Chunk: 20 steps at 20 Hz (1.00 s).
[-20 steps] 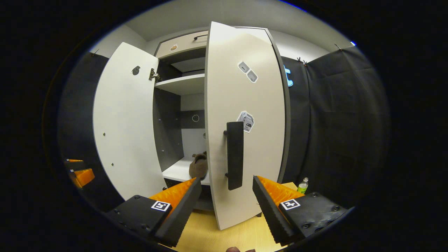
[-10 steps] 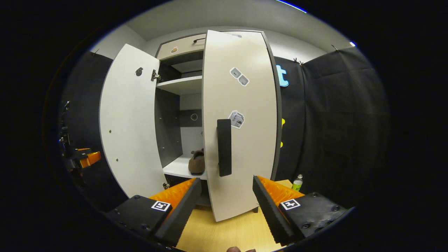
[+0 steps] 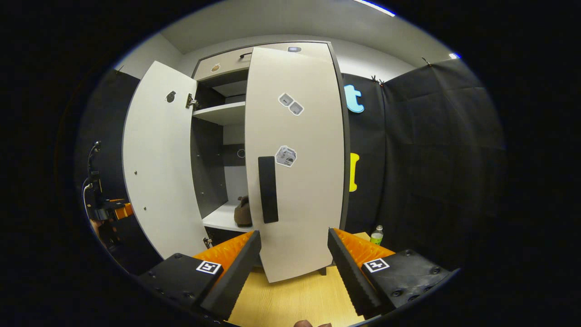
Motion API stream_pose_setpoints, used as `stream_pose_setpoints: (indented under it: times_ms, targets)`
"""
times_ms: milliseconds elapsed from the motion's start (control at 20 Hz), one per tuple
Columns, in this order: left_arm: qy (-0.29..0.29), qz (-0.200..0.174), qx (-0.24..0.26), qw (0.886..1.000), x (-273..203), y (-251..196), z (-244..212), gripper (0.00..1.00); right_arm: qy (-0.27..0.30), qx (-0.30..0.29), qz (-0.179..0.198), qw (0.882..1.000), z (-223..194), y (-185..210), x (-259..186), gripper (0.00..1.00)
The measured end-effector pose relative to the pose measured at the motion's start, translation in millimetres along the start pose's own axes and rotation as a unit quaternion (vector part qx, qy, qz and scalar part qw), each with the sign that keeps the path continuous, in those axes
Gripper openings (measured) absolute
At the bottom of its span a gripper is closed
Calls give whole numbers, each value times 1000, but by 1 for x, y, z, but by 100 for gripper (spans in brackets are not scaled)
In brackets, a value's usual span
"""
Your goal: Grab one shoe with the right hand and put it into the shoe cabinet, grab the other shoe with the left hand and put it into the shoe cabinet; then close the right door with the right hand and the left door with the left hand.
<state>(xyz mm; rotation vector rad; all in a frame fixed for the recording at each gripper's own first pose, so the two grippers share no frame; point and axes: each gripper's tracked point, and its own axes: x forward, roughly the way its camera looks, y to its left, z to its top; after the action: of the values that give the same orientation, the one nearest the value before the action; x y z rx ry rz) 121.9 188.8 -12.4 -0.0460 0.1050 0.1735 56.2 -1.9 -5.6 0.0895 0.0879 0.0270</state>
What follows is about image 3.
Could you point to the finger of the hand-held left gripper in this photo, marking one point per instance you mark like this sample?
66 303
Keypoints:
123 211

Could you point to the white shoe cabinet door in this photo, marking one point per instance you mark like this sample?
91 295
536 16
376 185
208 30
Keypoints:
308 195
159 172

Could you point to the green label plastic bottle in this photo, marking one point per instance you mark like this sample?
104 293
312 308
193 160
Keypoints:
376 237

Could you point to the black cloth clip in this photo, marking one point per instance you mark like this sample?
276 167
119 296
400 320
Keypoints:
377 81
426 61

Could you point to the long ceiling light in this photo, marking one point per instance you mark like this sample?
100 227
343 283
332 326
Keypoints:
374 7

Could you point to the white cabinet shelf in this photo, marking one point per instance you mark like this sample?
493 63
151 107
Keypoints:
222 112
220 218

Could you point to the brown fuzzy shoe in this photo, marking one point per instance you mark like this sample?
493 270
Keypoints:
243 213

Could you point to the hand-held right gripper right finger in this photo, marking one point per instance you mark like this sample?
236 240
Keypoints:
349 277

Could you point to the cream cabinet drawer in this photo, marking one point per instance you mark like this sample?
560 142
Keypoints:
227 63

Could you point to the small ceiling light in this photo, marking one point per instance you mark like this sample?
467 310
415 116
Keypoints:
455 56

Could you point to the grey white shoe cabinet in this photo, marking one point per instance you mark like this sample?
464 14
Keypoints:
209 159

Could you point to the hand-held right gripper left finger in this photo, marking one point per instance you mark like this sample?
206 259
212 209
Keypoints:
231 277

